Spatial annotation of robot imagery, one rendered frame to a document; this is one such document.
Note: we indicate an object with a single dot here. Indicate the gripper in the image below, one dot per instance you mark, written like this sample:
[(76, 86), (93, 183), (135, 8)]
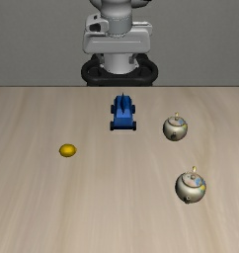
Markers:
[(118, 42)]

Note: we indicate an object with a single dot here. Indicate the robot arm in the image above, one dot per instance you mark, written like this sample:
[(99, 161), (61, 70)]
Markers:
[(117, 13)]

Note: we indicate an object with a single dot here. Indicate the yellow lemon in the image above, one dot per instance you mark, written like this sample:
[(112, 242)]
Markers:
[(67, 150)]

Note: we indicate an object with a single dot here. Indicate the blue toy car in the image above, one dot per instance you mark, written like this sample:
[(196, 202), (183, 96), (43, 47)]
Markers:
[(122, 115)]

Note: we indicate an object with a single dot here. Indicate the silver teapot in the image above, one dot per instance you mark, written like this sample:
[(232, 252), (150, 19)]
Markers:
[(175, 128), (190, 187)]

